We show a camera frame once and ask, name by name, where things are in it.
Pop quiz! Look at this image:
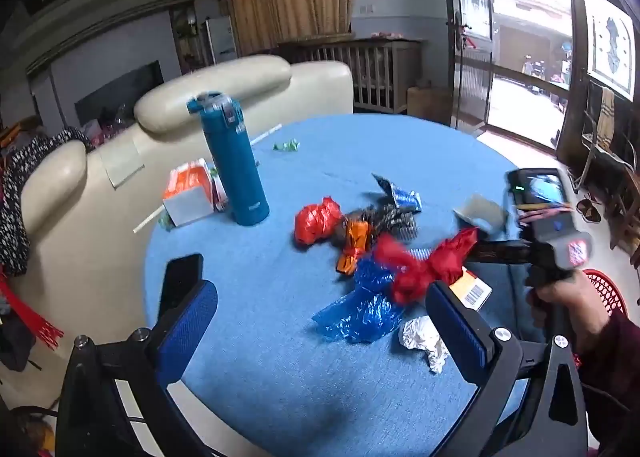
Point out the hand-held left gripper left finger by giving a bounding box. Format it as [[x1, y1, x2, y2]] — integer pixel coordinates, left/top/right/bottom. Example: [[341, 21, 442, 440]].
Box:
[[54, 279, 219, 457]]

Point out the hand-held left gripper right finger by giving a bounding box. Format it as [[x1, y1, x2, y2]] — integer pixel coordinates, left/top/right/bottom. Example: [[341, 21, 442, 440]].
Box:
[[425, 279, 586, 457]]

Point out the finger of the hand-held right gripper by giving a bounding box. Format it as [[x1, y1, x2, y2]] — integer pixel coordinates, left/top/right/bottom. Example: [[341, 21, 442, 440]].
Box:
[[465, 239, 533, 269]]

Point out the white paper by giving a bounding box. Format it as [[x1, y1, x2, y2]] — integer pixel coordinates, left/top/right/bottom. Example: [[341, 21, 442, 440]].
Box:
[[398, 315, 451, 374]]

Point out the small red white box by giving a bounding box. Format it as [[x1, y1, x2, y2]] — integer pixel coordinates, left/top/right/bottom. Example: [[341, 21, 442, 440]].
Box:
[[447, 267, 493, 312]]

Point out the crimson plastic bag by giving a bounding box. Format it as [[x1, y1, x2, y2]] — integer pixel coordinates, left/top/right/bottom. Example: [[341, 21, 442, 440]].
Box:
[[372, 227, 481, 305]]

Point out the red plastic basket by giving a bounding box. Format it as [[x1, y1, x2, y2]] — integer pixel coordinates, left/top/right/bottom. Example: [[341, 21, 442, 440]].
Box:
[[582, 268, 628, 318]]

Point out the blue plastic bag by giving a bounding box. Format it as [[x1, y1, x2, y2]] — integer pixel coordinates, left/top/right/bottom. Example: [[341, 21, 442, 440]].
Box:
[[312, 257, 406, 344]]

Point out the black plastic bag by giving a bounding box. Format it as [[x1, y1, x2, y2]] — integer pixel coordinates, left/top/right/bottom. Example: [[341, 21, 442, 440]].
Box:
[[345, 204, 418, 240]]

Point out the blue silver snack wrapper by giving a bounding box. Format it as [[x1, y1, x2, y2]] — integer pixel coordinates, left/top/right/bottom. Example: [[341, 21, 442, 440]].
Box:
[[371, 173, 423, 212]]

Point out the orange foil wrapper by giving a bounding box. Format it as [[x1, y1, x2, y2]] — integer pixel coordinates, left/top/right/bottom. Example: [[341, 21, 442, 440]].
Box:
[[336, 219, 373, 275]]

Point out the orange-red plastic bag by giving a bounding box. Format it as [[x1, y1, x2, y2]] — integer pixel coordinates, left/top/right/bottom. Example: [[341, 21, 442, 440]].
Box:
[[294, 197, 346, 245]]

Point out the person's right forearm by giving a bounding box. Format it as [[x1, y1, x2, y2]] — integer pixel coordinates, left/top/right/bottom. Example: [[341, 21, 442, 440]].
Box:
[[574, 307, 640, 457]]

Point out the person's right hand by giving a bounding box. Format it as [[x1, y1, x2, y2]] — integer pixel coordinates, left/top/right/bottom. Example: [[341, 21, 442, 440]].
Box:
[[529, 271, 611, 354]]

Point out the brown slipper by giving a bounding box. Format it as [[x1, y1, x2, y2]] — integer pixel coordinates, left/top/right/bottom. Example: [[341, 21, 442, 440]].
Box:
[[576, 199, 603, 224]]

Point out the black smartphone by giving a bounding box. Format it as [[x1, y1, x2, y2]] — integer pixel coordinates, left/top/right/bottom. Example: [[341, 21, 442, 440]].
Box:
[[159, 253, 204, 333]]

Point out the cream leather sofa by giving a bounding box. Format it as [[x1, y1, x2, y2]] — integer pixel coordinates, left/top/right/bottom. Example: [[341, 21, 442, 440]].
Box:
[[0, 54, 355, 408]]

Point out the orange white tissue box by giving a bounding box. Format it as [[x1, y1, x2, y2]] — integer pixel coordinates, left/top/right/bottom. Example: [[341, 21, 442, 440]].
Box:
[[161, 158, 228, 228]]

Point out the striped towel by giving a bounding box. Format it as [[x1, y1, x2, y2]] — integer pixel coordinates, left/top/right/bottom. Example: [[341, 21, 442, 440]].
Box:
[[597, 87, 617, 150]]

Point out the red fringed scarf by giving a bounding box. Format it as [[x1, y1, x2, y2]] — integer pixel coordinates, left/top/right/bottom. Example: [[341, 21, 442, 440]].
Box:
[[0, 272, 65, 350]]

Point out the teal thermos bottle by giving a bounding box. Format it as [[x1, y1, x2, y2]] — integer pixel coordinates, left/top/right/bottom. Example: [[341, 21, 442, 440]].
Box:
[[187, 92, 271, 226]]

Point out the cardboard box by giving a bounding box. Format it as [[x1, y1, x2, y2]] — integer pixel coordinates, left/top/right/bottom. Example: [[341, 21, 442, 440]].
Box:
[[407, 86, 453, 126]]

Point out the pale paper sheet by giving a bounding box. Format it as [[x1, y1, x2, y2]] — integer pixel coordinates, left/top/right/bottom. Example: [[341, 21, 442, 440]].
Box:
[[100, 139, 146, 188]]

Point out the long white stick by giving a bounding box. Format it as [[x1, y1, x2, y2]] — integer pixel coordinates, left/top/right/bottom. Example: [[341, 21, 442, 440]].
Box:
[[132, 125, 282, 235]]

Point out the stained glass window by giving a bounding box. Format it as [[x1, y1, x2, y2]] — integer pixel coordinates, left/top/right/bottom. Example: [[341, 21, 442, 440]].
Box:
[[582, 0, 640, 102]]

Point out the brown glass door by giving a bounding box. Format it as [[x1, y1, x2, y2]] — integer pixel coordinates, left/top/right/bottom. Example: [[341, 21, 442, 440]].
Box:
[[440, 0, 496, 132]]

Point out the pile of colourful packages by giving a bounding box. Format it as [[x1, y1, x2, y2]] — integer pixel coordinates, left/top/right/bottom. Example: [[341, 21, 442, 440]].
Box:
[[82, 107, 136, 142]]

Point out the wooden baby crib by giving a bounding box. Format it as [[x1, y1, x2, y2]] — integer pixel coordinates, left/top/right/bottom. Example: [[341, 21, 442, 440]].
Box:
[[277, 37, 426, 115]]

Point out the flat screen television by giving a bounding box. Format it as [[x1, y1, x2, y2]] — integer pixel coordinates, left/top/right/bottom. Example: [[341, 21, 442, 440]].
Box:
[[75, 61, 165, 128]]

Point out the white standing air conditioner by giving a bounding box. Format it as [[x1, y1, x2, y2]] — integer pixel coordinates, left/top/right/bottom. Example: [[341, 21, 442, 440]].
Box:
[[205, 16, 238, 65]]

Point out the glass display cabinet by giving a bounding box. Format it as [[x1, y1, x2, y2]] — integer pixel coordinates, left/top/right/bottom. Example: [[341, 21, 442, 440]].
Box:
[[170, 2, 206, 72]]

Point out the metal frame chair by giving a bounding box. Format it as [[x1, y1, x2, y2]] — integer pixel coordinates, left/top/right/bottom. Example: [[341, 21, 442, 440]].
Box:
[[570, 87, 640, 198]]

